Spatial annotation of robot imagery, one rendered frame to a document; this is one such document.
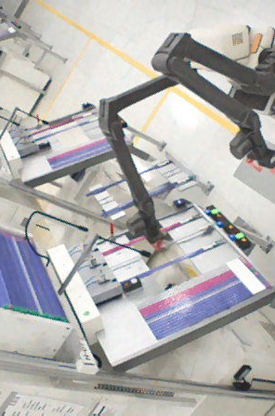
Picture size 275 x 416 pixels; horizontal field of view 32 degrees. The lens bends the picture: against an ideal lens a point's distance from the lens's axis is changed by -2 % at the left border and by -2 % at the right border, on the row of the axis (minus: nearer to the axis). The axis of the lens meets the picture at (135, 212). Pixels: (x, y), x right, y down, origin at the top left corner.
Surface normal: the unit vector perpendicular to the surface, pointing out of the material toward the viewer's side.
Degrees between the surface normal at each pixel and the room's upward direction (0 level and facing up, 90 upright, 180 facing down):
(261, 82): 90
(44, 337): 90
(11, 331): 90
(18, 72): 90
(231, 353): 0
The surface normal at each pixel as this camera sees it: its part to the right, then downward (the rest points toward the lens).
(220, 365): -0.74, -0.31
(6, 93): 0.40, 0.51
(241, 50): 0.51, 0.29
